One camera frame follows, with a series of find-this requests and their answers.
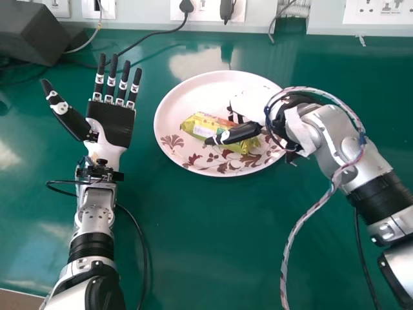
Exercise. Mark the yellow-green biscuit packet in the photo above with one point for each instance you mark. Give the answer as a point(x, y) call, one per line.
point(200, 124)

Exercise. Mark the black mains plug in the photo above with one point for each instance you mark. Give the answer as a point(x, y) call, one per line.
point(187, 6)

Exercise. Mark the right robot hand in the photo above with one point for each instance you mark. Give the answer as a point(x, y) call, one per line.
point(251, 106)

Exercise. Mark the white socket strip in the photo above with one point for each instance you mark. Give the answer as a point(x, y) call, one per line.
point(208, 13)

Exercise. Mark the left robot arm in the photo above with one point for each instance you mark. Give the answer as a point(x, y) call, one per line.
point(93, 219)

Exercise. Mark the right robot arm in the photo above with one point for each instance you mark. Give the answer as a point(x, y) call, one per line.
point(355, 155)

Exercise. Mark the plate with brown leaf pattern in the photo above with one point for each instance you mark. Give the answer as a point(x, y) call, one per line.
point(180, 97)

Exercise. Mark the large black box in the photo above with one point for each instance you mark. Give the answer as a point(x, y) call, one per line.
point(32, 32)

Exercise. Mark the small black block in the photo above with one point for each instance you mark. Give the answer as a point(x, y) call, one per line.
point(79, 40)

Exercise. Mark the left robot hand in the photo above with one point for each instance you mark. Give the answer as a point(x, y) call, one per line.
point(111, 119)

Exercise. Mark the black plug adapter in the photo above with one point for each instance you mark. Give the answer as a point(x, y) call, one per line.
point(227, 9)

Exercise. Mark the white wall socket panel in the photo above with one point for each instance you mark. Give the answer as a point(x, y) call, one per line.
point(371, 11)
point(108, 8)
point(59, 8)

